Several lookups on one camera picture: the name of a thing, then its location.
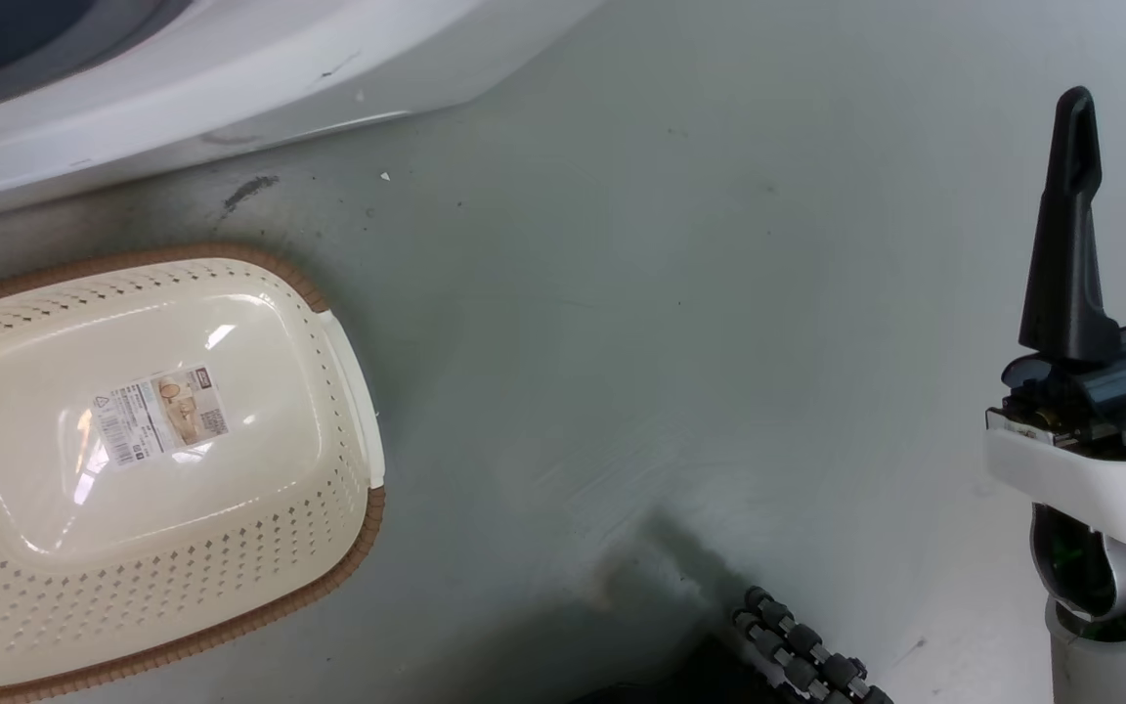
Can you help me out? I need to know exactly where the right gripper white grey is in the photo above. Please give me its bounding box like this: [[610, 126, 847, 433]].
[[983, 66, 1126, 621]]

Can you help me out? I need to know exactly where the cream perforated laundry basket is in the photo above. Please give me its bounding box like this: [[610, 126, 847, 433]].
[[0, 243, 387, 704]]

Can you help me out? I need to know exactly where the white washing machine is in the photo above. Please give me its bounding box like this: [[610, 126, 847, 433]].
[[0, 0, 613, 228]]

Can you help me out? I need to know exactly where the paper label sticker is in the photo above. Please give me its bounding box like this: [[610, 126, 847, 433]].
[[92, 366, 231, 468]]

